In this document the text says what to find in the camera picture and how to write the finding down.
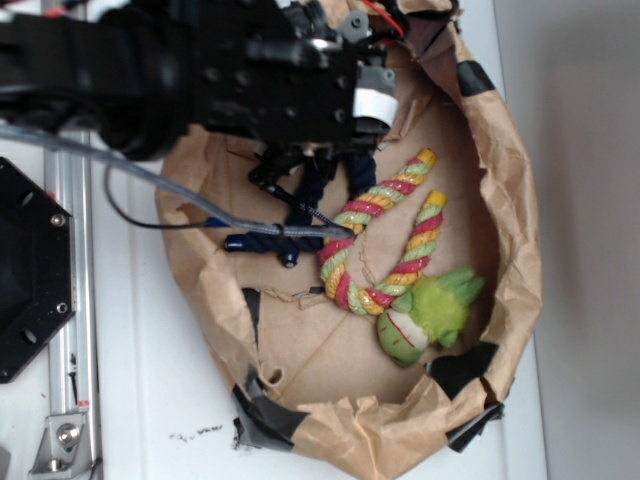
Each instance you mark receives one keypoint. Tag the metal corner bracket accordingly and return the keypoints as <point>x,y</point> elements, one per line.
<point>64,451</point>

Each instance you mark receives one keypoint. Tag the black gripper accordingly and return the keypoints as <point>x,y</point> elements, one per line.
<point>278,73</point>

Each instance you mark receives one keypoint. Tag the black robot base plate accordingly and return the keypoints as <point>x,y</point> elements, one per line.
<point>36,270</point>

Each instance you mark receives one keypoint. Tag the aluminium extrusion rail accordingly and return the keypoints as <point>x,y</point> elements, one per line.
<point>72,353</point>

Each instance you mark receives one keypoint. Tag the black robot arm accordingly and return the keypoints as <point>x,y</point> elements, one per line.
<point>142,74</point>

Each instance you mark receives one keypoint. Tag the navy blue rope toy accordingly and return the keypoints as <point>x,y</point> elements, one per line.
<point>361,175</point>

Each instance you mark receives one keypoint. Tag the multicolour striped rope toy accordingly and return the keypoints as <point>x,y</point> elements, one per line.
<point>407,244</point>

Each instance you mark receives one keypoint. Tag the brown paper bag bin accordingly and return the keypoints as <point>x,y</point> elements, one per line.
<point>371,357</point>

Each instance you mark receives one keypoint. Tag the green plush toy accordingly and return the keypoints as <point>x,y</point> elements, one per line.
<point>434,311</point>

